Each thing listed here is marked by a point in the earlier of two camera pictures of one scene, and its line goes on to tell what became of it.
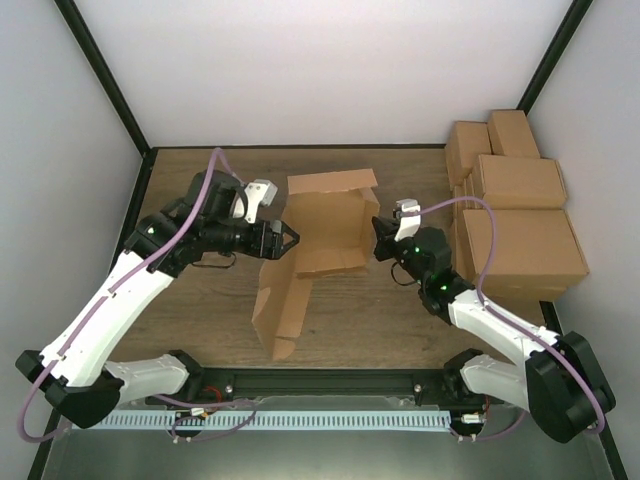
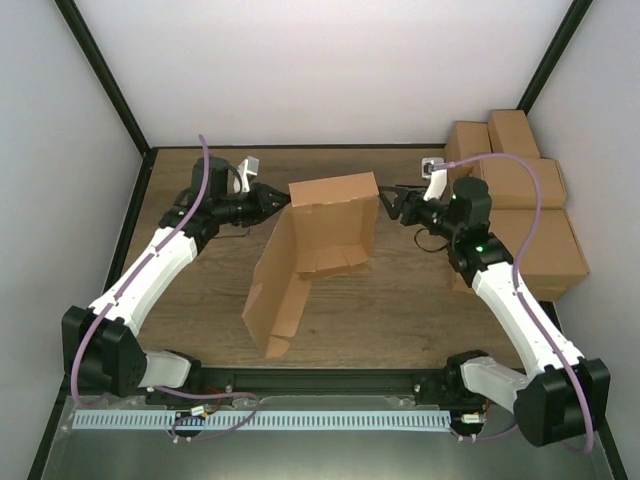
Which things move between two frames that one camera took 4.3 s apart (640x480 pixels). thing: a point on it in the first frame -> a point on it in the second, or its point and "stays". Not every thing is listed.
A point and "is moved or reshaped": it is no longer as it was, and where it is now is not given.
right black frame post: [552, 57] stays
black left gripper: [272, 251] -> [263, 209]
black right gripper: [385, 230] -> [413, 196]
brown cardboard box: [335, 214] is moved or reshaped
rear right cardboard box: [511, 134] stays
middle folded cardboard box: [518, 182] stays
